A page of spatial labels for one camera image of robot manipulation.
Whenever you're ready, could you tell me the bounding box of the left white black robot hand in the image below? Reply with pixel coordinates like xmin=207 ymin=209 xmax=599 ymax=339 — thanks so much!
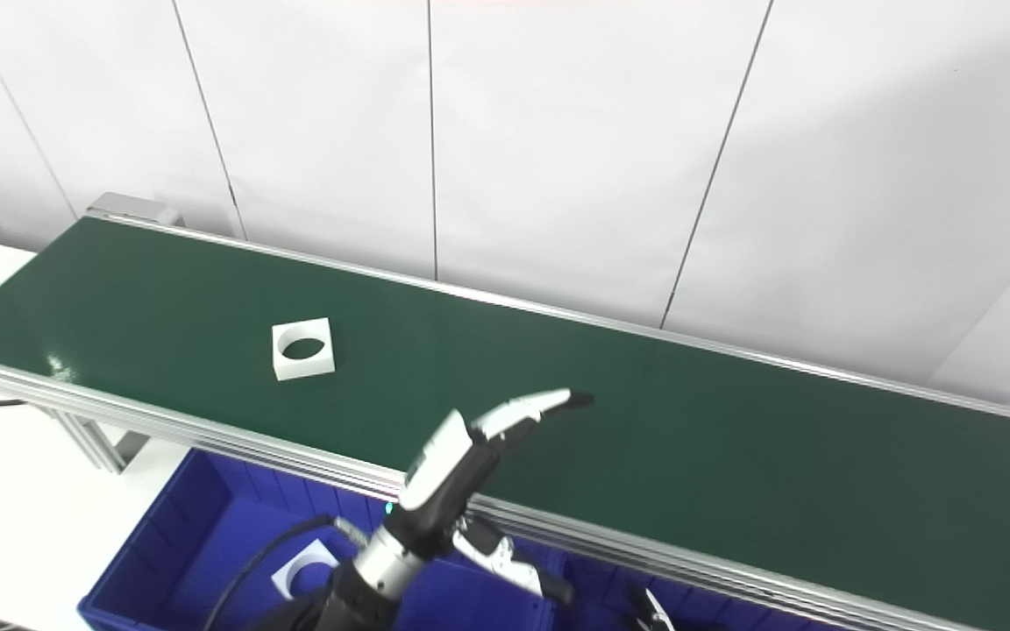
xmin=385 ymin=389 xmax=596 ymax=606

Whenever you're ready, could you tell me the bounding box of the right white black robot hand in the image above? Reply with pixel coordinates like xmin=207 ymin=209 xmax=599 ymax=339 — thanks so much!
xmin=628 ymin=585 xmax=677 ymax=631

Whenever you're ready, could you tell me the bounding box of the white square part with hole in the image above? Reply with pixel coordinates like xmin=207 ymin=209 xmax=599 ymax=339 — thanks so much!
xmin=271 ymin=539 xmax=339 ymax=601
xmin=272 ymin=317 xmax=336 ymax=382

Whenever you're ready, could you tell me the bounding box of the blue plastic bin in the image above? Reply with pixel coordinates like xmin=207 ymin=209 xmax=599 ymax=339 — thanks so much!
xmin=77 ymin=449 xmax=558 ymax=631
xmin=553 ymin=557 xmax=830 ymax=631

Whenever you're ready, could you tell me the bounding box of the aluminium conveyor leg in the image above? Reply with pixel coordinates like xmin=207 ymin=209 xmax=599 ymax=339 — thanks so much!
xmin=53 ymin=412 xmax=151 ymax=474

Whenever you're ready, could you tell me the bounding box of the grey conveyor end housing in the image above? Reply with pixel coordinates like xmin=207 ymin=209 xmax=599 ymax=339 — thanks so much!
xmin=87 ymin=193 xmax=183 ymax=227

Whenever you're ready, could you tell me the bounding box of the green conveyor belt aluminium frame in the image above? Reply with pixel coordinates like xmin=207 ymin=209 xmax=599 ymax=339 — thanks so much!
xmin=0 ymin=215 xmax=1010 ymax=631

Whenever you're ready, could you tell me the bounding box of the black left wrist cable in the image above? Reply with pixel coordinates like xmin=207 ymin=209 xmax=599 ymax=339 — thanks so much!
xmin=203 ymin=515 xmax=374 ymax=631

